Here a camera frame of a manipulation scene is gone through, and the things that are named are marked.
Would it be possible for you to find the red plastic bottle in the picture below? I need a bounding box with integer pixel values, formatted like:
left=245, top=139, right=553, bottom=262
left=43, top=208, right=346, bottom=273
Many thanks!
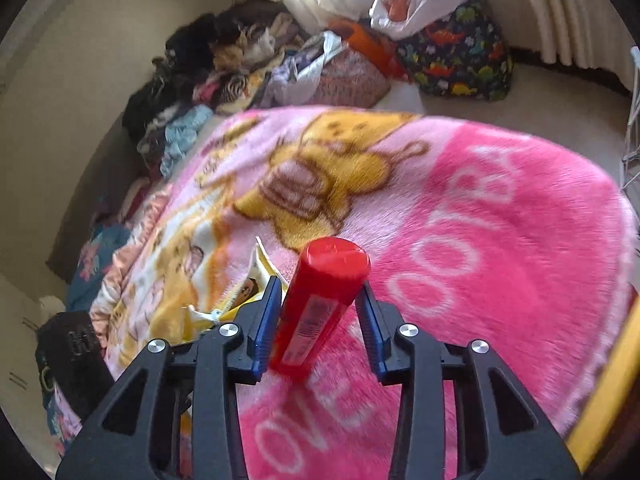
left=269, top=237, right=371, bottom=382

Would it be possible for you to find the yellow rimmed black trash bin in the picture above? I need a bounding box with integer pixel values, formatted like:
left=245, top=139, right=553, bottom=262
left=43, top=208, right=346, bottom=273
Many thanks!
left=567, top=296, right=639, bottom=474

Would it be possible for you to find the yellow snack wrapper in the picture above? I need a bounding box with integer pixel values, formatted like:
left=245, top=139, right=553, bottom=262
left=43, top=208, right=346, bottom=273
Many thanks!
left=184, top=236, right=288, bottom=336

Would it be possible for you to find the pink cartoon fleece blanket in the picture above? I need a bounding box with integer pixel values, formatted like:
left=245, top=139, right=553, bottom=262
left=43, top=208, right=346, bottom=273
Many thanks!
left=90, top=107, right=639, bottom=469

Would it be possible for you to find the light blue garment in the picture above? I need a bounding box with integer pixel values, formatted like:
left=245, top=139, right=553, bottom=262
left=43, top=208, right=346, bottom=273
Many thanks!
left=160, top=104, right=214, bottom=180

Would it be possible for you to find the floral fabric bag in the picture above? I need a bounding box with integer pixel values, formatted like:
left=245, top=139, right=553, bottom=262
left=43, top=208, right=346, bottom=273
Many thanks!
left=259, top=30, right=393, bottom=111

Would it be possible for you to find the dinosaur print laundry basket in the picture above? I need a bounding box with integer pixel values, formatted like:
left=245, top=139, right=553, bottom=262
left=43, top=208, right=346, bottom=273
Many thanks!
left=396, top=0, right=513, bottom=101

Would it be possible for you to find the pile of clothes on bed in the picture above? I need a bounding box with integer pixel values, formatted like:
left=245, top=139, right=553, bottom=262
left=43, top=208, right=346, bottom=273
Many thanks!
left=120, top=0, right=312, bottom=181

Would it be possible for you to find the orange bag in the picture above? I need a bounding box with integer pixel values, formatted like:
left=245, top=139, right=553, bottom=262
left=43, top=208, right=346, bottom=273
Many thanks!
left=328, top=18, right=410, bottom=82

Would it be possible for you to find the cream curtain right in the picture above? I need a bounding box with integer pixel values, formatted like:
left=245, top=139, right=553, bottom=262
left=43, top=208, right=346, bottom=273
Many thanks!
left=514, top=0, right=636, bottom=90

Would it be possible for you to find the white wire frame stool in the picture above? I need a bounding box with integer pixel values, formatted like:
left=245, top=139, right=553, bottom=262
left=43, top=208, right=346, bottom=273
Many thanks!
left=620, top=46, right=640, bottom=191

